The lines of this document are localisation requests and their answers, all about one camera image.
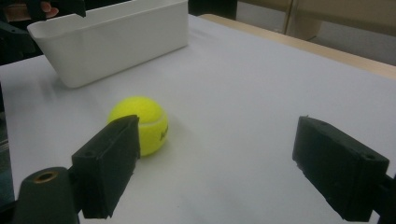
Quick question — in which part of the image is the yellow tennis ball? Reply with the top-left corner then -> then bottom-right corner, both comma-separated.
106,95 -> 170,158

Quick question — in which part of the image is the white table cover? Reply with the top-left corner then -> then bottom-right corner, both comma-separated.
0,13 -> 396,224

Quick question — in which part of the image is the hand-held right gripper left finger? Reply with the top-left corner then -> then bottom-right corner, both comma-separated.
71,114 -> 142,219

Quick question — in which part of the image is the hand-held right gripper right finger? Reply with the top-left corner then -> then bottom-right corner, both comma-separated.
291,115 -> 390,222

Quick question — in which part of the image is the beige cabinet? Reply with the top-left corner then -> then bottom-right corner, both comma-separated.
237,0 -> 396,41

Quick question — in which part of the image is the white plastic bin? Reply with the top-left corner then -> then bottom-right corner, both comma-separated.
26,0 -> 190,89

